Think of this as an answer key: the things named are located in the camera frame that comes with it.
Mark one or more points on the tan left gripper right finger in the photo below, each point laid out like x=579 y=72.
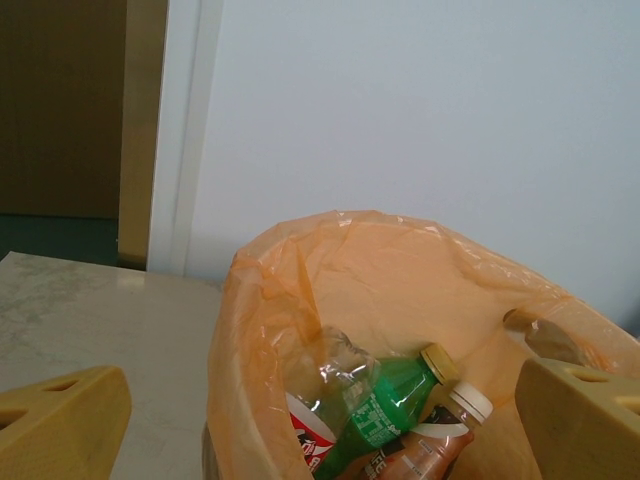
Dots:
x=580 y=430

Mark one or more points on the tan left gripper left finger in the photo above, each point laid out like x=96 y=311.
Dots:
x=60 y=430

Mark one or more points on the brown coffee bottle white cap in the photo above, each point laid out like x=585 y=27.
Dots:
x=430 y=445

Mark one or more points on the green bottle yellow cap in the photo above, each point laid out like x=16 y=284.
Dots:
x=395 y=395

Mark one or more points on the clear bottle red label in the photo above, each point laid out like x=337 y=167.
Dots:
x=310 y=440

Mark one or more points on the white bin with orange liner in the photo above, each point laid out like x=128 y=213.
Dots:
x=400 y=280

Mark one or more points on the brown wooden door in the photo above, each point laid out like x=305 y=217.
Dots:
x=60 y=100

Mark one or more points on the white door frame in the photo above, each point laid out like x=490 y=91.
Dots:
x=185 y=150

